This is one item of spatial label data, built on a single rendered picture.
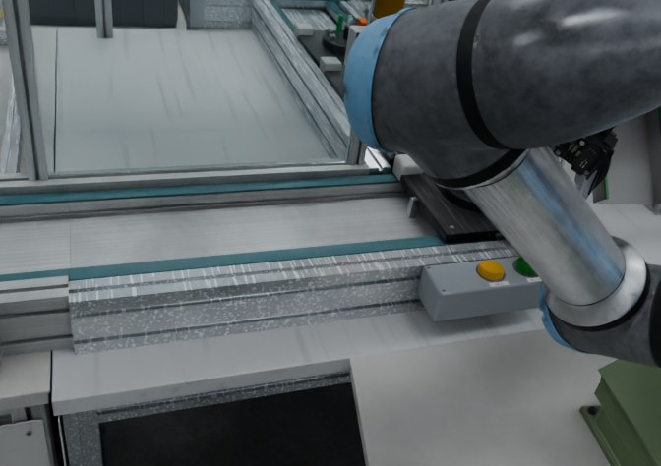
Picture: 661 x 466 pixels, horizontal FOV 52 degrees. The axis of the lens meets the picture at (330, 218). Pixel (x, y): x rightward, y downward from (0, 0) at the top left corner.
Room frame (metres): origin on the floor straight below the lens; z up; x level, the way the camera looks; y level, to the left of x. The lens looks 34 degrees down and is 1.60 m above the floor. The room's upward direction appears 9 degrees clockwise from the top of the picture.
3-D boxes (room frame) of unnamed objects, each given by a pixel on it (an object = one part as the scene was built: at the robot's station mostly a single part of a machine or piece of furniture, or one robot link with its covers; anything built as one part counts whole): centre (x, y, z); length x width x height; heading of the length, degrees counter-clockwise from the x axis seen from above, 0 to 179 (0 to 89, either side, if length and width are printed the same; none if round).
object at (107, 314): (0.85, -0.07, 0.91); 0.89 x 0.06 x 0.11; 113
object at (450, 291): (0.87, -0.27, 0.93); 0.21 x 0.07 x 0.06; 113
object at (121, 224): (1.01, 0.02, 0.91); 0.84 x 0.28 x 0.10; 113
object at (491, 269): (0.87, -0.27, 0.96); 0.04 x 0.04 x 0.02
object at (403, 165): (1.15, -0.13, 0.97); 0.05 x 0.05 x 0.04; 23
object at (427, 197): (1.10, -0.26, 0.96); 0.24 x 0.24 x 0.02; 23
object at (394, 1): (1.14, -0.04, 1.28); 0.05 x 0.05 x 0.05
